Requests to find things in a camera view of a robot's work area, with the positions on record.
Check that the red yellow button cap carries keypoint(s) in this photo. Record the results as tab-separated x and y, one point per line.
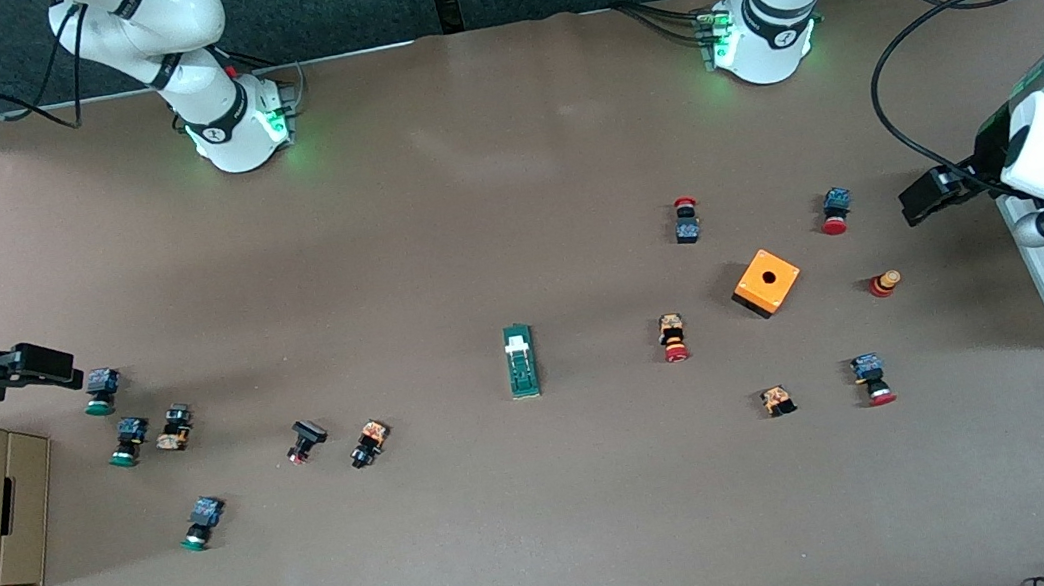
884	284

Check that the orange button enclosure box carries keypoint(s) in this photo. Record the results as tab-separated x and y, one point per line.
767	282

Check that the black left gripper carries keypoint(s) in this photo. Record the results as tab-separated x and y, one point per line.
986	158

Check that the green push button blue block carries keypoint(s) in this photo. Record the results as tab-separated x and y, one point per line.
201	523
128	441
101	391

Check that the black square button red base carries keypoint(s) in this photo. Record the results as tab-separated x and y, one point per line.
304	440

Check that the red mushroom button black block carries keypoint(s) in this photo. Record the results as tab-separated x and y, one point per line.
686	223

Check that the black selector switch orange block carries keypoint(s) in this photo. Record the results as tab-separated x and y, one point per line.
368	443

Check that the red mushroom button orange block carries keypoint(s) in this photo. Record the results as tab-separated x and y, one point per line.
673	337

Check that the red mushroom button blue block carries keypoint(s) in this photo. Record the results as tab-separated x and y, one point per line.
835	210
871	379

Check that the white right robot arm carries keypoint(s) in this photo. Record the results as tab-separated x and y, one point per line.
195	33

